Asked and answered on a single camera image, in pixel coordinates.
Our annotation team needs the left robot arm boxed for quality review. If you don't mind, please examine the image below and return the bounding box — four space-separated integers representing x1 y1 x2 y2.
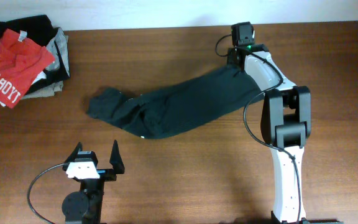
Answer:
62 141 125 224

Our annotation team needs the red printed t-shirt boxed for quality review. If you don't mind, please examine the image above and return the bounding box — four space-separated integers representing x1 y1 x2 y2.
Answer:
0 29 55 108

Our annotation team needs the dark green Nike t-shirt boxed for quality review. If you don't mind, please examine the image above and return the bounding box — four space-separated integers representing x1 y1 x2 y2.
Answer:
87 65 261 139

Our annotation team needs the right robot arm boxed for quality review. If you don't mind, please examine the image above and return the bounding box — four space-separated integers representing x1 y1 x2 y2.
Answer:
228 22 311 223

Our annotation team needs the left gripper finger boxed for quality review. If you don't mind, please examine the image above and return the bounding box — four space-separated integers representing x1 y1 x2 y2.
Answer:
64 142 83 164
109 140 125 174

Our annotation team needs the black folded garment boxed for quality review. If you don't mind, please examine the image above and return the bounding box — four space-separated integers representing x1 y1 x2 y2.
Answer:
0 15 70 94

